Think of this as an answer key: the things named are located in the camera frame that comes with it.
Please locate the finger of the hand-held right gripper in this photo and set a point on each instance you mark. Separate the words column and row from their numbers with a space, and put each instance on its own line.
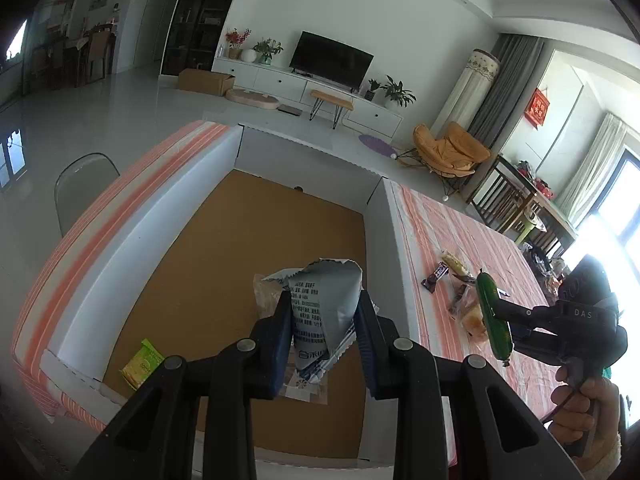
column 535, row 347
column 522, row 314

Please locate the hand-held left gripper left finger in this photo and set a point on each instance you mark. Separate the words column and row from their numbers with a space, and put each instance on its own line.
column 277, row 360

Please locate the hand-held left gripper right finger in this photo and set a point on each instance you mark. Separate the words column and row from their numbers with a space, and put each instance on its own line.
column 367, row 355

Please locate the green sausage packet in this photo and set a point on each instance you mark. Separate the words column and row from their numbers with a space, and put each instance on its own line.
column 492, row 315

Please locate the grey snack packet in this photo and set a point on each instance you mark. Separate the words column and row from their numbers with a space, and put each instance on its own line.
column 325, row 305

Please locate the cream green rice cracker packet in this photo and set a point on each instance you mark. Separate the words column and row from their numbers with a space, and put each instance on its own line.
column 456, row 262

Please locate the person's right hand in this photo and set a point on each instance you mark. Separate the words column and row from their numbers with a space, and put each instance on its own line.
column 590, row 410

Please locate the golden bread packet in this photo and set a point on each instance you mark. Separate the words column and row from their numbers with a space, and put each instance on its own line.
column 475, row 320

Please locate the pile of assorted goods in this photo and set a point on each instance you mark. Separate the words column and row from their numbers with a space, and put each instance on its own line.
column 545, row 270

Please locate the green plastic stool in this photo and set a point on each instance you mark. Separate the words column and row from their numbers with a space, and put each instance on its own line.
column 530, row 232

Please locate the purple snack bar packet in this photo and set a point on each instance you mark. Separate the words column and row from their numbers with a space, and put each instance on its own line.
column 435, row 276

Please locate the dark wooden table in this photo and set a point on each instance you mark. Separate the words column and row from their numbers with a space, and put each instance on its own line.
column 555, row 215

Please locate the orange striped tablecloth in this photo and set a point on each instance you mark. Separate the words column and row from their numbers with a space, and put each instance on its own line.
column 450, row 230

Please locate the dark wooden chair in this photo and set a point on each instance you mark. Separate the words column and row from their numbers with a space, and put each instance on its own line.
column 500, row 195

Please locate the green yellow snack packet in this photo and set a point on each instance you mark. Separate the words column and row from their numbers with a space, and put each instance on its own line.
column 142, row 365

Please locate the white curtain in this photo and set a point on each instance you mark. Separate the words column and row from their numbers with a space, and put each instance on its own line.
column 590, row 170

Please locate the orange lounge chair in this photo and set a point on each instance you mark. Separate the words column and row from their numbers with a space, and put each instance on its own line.
column 450, row 152

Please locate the purple floor mat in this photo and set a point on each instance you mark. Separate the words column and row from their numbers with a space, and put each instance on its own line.
column 376, row 143

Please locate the grey curtain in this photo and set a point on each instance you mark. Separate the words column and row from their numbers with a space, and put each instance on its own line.
column 510, row 85

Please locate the covered standing air conditioner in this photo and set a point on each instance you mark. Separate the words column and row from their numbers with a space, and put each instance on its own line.
column 470, row 90

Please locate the dark flat device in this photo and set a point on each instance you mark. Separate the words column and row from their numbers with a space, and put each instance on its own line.
column 290, row 110

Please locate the large leafy plant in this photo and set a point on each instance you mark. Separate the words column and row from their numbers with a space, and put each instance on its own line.
column 397, row 91

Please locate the wooden bench with hairpin legs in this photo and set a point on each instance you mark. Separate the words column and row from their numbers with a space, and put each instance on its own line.
column 331, row 97

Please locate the clear plastic chair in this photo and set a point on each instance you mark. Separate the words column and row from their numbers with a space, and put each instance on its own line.
column 82, row 185

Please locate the round beige cushion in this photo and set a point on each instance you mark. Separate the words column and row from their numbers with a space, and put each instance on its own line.
column 252, row 98

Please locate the small plant in dark pot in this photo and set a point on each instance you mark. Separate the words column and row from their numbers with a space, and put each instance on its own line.
column 372, row 89

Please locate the white television cabinet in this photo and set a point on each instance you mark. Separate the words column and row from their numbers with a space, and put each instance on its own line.
column 270, row 80

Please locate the cardboard box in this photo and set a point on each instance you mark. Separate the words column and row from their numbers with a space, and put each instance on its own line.
column 205, row 81

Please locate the black television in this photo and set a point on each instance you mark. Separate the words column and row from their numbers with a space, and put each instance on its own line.
column 330, row 60

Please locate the white round vase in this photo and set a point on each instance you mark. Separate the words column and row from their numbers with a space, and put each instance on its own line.
column 248, row 56

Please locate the green plant in teal pot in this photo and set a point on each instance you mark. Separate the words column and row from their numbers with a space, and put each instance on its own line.
column 267, row 51

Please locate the red flowers in pot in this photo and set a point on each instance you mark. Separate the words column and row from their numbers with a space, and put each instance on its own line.
column 235, row 40

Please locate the dark display shelf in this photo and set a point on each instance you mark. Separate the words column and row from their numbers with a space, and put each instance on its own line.
column 205, row 15

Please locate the dining chair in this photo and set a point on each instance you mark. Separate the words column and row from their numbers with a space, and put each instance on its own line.
column 97, row 55

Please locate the red wall hanging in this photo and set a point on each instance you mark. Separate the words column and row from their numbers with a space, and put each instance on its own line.
column 537, row 107

